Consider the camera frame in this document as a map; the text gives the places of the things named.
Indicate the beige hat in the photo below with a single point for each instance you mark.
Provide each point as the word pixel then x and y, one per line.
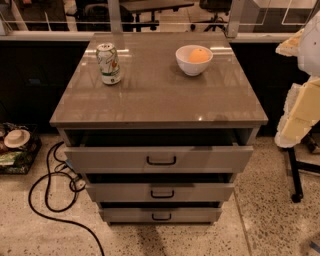
pixel 17 138

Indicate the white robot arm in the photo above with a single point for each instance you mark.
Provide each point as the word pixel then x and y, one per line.
pixel 309 49

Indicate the bottom grey drawer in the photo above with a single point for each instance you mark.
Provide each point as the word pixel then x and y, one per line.
pixel 161 215

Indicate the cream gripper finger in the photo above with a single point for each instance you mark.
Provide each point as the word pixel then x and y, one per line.
pixel 290 46
pixel 301 113

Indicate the top grey drawer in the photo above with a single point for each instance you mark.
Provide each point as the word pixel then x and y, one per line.
pixel 196 159

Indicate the green white soda can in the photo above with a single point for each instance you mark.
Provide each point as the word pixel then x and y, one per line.
pixel 108 63

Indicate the white ceramic bowl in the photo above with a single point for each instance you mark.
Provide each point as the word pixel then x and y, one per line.
pixel 191 69

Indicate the black stand leg with caster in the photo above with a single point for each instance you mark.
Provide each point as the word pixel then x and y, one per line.
pixel 296 166

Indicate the grey drawer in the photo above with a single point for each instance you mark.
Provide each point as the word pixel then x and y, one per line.
pixel 160 192
pixel 196 159
pixel 161 215

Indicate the orange fruit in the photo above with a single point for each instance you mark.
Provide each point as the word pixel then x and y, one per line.
pixel 198 55

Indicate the middle grey drawer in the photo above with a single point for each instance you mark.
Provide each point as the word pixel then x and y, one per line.
pixel 160 192

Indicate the dark background desk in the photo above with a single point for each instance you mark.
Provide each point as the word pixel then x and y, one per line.
pixel 138 7

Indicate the grey drawer cabinet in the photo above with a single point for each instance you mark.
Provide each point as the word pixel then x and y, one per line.
pixel 155 104

